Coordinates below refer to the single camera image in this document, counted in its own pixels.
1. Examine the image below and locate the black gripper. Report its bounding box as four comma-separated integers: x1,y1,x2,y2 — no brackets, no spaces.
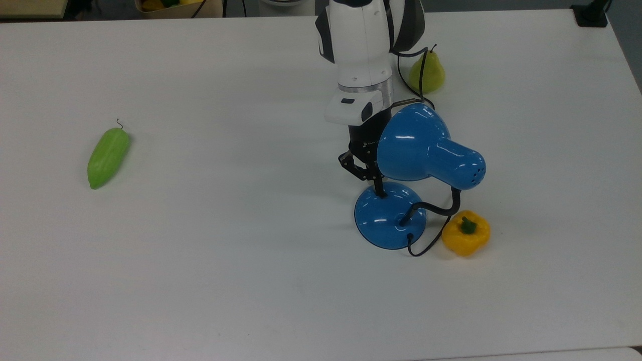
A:
338,111,392,199

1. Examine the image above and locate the blue desk lamp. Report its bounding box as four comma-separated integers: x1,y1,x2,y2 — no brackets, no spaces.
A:
354,103,487,250

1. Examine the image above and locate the yellow toy bell pepper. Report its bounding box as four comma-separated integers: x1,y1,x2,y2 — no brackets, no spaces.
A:
441,210,491,257

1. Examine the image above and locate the green toy pear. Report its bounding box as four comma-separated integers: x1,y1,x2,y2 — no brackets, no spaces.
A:
409,44,446,94

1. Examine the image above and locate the cardboard box with toy fruit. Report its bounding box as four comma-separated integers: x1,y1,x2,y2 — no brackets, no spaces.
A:
134,0,223,19

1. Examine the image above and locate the green toy cucumber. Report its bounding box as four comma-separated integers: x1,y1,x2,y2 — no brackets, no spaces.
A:
87,119,131,190

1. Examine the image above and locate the black table clamp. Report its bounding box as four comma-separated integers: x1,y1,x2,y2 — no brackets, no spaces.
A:
571,0,613,28

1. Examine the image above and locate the wooden side table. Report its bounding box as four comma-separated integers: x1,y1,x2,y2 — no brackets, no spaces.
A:
0,0,68,20

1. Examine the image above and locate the black lamp power cable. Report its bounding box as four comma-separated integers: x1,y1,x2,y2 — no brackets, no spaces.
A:
397,54,452,258

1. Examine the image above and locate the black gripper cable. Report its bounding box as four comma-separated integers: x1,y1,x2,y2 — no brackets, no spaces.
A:
389,47,430,108

